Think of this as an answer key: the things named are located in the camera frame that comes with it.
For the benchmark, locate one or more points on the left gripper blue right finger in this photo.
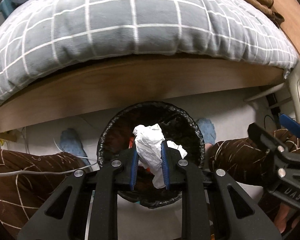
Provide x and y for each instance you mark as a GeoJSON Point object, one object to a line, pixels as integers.
{"type": "Point", "coordinates": [165, 165]}

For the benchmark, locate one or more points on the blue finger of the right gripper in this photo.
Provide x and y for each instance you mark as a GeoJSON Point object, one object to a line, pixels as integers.
{"type": "Point", "coordinates": [290, 124]}
{"type": "Point", "coordinates": [264, 140]}

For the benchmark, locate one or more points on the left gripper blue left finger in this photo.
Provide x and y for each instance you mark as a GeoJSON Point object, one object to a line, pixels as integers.
{"type": "Point", "coordinates": [134, 168]}

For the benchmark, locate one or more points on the red plastic bag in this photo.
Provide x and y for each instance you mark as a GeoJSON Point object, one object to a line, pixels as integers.
{"type": "Point", "coordinates": [131, 142]}

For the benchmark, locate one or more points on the white tissue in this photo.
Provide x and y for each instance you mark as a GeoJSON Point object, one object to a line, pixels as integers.
{"type": "Point", "coordinates": [148, 141]}

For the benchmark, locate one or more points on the black lined trash bin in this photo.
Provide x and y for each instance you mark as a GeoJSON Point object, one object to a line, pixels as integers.
{"type": "Point", "coordinates": [146, 125]}

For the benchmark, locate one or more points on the person's right hand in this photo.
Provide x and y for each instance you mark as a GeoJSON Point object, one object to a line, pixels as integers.
{"type": "Point", "coordinates": [284, 214]}

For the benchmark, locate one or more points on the brown patterned right trouser leg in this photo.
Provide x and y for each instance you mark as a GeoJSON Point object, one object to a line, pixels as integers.
{"type": "Point", "coordinates": [241, 159]}

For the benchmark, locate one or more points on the brown patterned trouser leg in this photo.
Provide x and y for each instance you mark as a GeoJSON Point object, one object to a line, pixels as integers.
{"type": "Point", "coordinates": [241, 159]}
{"type": "Point", "coordinates": [23, 194]}

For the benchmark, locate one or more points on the blue slipper right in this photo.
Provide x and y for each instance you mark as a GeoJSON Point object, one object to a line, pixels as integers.
{"type": "Point", "coordinates": [208, 130]}

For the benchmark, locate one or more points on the blue slipper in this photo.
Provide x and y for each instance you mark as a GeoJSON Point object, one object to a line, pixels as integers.
{"type": "Point", "coordinates": [208, 130]}
{"type": "Point", "coordinates": [71, 143]}

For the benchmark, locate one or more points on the blue slipper left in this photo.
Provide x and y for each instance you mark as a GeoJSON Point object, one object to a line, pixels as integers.
{"type": "Point", "coordinates": [71, 143]}

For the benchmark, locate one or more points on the brown patterned left trouser leg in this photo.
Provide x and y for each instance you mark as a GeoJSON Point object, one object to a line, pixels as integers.
{"type": "Point", "coordinates": [23, 194]}

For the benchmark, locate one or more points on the grey checked bed sheet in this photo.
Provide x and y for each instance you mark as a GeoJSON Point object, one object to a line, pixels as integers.
{"type": "Point", "coordinates": [43, 36]}

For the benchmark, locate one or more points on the teal suitcase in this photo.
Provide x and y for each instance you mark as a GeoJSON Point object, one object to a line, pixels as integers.
{"type": "Point", "coordinates": [7, 7]}

